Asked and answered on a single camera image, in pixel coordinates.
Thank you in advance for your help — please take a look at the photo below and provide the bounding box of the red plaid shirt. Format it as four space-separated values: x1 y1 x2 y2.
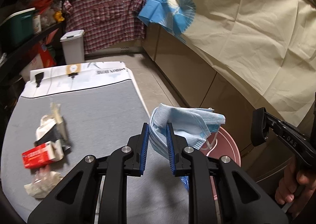
64 0 146 53

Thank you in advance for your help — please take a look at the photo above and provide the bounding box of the white torn paper carton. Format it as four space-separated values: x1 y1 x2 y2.
34 102 70 150

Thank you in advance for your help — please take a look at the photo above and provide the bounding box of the cream cloth with blue corner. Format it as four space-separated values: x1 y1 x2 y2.
138 0 315 126

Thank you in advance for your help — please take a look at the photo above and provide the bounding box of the person's right hand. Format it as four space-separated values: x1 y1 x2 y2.
275 158 315 218

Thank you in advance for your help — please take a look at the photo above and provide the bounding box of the black metal shelf rack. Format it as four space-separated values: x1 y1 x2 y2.
0 0 70 116

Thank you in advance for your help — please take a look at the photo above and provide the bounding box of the blue plastic bag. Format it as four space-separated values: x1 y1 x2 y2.
180 176 189 191

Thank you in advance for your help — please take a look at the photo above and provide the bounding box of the light blue face mask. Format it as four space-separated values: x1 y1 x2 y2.
150 104 226 158

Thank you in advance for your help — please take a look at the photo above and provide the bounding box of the pink plastic trash bucket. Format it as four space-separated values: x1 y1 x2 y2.
200 126 242 201

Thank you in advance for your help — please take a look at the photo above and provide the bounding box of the clear plastic wrapper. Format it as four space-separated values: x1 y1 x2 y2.
24 165 63 199

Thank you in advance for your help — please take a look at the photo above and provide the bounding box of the red white medicine box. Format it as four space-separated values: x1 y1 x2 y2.
22 140 64 170

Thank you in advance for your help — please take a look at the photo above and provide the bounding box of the green storage box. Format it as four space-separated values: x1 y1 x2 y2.
1 7 35 45

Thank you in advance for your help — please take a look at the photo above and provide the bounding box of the white pedal bin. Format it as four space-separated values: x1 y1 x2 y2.
60 29 85 65

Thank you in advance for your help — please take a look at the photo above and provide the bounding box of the black foil sachet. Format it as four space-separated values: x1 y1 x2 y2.
34 123 71 151

